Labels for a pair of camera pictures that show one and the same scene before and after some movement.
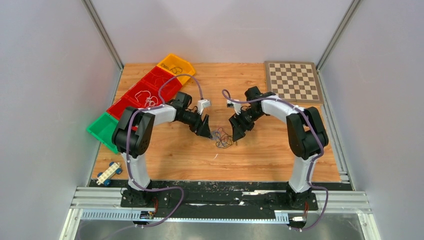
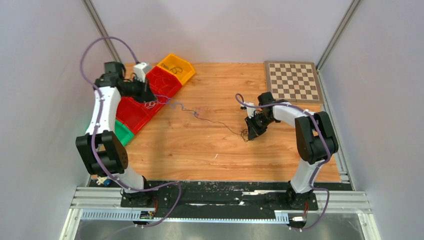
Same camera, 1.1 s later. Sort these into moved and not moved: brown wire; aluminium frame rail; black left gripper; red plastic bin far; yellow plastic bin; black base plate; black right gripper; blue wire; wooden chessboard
Moved: blue wire; brown wire; black left gripper; black right gripper
Not moved: wooden chessboard; yellow plastic bin; red plastic bin far; black base plate; aluminium frame rail
